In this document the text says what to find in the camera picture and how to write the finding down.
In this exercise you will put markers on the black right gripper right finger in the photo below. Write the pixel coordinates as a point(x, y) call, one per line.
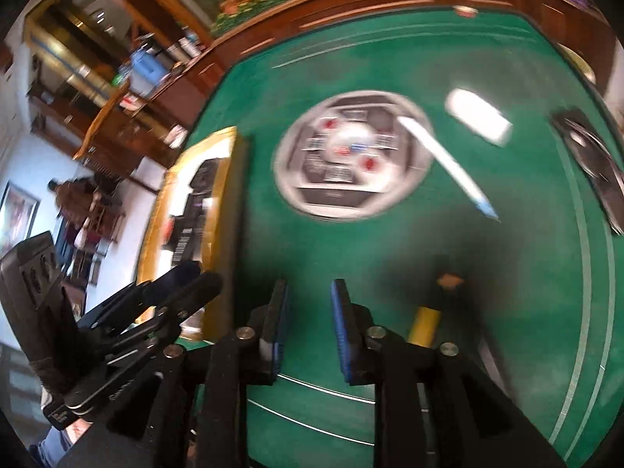
point(373, 355)

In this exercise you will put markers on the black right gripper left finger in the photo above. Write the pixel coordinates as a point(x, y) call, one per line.
point(249, 356)

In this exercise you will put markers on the yellow black utility knife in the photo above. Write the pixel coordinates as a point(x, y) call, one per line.
point(441, 298)

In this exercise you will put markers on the white pen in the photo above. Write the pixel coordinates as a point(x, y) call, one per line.
point(450, 165)

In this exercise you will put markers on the white plastic cup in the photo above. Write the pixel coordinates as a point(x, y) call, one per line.
point(479, 116)

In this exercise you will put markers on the blue sleeved left forearm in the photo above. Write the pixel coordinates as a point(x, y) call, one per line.
point(48, 452)

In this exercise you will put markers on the yellow cardboard tray box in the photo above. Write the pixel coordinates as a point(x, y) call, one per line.
point(196, 218)

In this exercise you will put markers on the seated person in brown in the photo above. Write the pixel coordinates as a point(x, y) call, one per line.
point(90, 212)

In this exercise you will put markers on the round mahjong table control panel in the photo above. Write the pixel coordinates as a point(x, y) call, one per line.
point(349, 157)

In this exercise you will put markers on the wooden chair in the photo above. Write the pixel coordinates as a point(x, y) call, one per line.
point(131, 124)

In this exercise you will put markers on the blue water jug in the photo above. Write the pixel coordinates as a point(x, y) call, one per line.
point(146, 72)

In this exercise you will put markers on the small red white token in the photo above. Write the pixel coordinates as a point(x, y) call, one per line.
point(466, 11)

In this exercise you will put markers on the framed wall painting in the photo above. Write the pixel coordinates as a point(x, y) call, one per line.
point(17, 215)

